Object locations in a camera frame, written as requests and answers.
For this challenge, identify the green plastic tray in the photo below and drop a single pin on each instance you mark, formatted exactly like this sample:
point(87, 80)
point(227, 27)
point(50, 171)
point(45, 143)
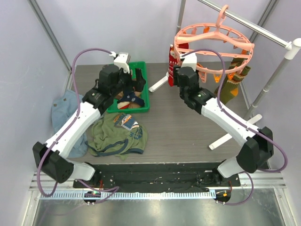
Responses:
point(144, 95)

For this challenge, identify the olive green t-shirt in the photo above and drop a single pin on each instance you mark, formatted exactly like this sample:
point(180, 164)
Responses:
point(117, 134)

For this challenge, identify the green striped sock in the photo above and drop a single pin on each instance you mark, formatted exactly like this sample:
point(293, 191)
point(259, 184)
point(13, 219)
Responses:
point(236, 62)
point(230, 86)

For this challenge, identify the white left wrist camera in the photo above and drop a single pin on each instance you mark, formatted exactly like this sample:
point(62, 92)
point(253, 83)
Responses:
point(121, 60)

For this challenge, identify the tan sock brown cuff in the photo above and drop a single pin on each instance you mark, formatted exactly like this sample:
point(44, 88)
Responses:
point(132, 105)

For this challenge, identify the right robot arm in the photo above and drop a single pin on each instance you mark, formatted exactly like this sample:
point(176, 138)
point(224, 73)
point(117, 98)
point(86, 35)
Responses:
point(255, 150)

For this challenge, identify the red patterned sock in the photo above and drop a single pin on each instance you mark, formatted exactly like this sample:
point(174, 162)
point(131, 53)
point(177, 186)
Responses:
point(174, 60)

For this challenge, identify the silver horizontal rack bar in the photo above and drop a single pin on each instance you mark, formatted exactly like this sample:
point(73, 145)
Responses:
point(257, 28)

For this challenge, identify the pink round sock hanger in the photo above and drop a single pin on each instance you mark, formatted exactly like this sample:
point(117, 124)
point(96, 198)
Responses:
point(227, 41)

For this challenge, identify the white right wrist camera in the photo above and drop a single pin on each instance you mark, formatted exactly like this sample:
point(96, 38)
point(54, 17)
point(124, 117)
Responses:
point(189, 60)

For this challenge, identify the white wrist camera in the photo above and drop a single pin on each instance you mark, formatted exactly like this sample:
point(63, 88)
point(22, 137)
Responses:
point(121, 60)
point(189, 60)

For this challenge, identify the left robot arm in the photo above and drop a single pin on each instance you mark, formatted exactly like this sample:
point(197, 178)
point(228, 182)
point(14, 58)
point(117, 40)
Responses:
point(51, 156)

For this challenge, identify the light blue cloth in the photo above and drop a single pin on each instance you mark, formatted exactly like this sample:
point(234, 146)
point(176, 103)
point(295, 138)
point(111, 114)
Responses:
point(62, 109)

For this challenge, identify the silver rack upright pole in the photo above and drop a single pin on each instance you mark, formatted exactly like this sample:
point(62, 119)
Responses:
point(266, 87)

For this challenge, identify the navy santa sock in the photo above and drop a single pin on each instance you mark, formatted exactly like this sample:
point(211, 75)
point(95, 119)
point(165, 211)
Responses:
point(133, 97)
point(123, 105)

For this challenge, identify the orange clothespin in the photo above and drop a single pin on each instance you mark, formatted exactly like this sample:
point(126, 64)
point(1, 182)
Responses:
point(217, 77)
point(230, 76)
point(206, 29)

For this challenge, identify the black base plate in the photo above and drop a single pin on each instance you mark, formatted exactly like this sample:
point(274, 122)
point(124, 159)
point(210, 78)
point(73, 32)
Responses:
point(161, 177)

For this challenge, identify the white rack corner joint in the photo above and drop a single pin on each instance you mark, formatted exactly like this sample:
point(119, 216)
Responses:
point(292, 48)

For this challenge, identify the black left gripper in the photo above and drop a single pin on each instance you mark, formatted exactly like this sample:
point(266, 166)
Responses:
point(140, 81)

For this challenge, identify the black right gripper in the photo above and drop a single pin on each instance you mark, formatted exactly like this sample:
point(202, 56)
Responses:
point(177, 72)

